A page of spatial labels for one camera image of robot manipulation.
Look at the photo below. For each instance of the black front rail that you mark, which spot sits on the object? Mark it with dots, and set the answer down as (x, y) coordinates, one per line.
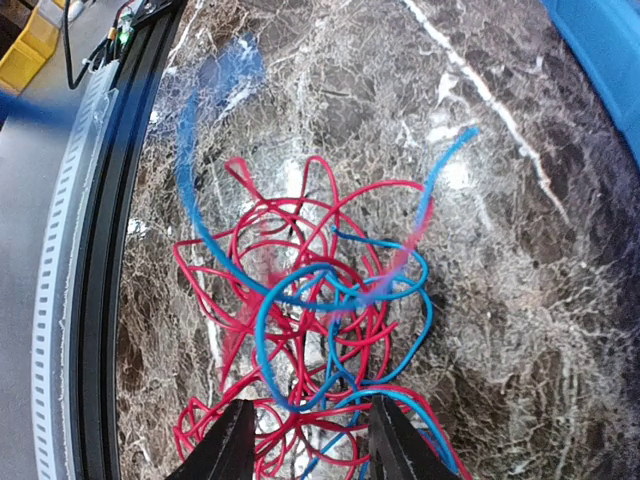
(90, 368)

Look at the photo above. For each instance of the yellow object beyond rail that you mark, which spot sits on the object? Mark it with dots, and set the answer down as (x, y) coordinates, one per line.
(29, 35)

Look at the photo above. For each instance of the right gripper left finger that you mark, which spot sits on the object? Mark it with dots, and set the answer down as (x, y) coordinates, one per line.
(227, 451)

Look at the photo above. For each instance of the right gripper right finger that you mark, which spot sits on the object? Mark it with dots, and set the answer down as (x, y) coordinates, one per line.
(397, 450)

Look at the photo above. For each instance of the blue three-compartment plastic bin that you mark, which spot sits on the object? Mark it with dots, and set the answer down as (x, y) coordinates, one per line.
(604, 37)

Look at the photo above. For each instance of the white slotted cable duct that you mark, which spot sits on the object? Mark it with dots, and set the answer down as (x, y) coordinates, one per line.
(51, 335)

